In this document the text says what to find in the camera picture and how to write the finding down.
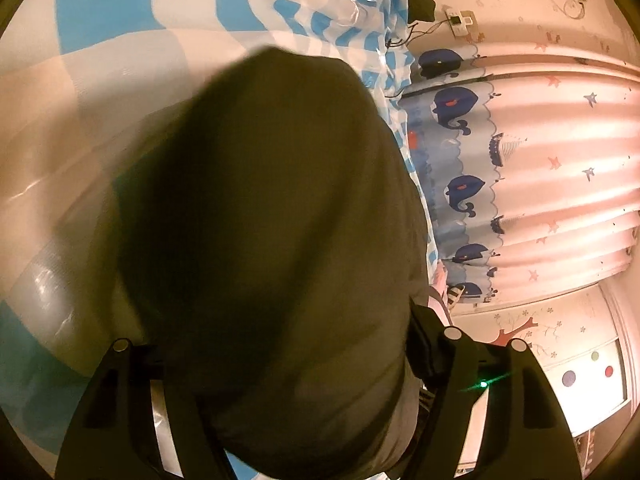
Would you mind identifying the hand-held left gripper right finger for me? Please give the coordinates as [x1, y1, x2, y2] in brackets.
[400, 299, 585, 480]

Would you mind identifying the whale print curtain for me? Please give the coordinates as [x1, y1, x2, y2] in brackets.
[400, 42, 640, 311]

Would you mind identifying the white wall socket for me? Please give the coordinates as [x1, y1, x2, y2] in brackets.
[444, 7, 477, 37]

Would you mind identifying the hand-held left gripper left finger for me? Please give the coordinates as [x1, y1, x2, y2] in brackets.
[54, 338, 223, 480]

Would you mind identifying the blue white checkered bed sheet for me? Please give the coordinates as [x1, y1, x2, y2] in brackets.
[0, 0, 443, 480]

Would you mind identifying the dark olive jacket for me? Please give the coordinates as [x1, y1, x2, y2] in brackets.
[95, 45, 432, 475]

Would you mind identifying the white wardrobe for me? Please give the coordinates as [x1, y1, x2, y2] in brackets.
[540, 287, 637, 443]

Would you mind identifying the black cable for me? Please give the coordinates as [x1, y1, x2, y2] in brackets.
[384, 19, 457, 50]

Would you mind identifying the striped cloth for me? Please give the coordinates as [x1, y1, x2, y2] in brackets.
[442, 282, 467, 312]

